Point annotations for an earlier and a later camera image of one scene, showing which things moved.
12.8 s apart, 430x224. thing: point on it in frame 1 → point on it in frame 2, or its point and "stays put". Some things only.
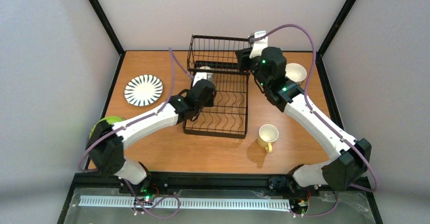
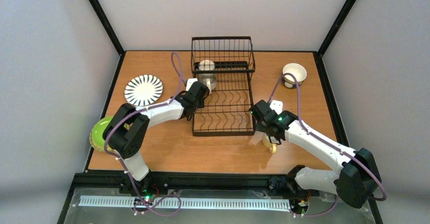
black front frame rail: x=158 y=183 stays put
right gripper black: x=243 y=58 → x=273 y=134
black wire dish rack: x=214 y=59 stays put
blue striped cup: x=296 y=72 stays put
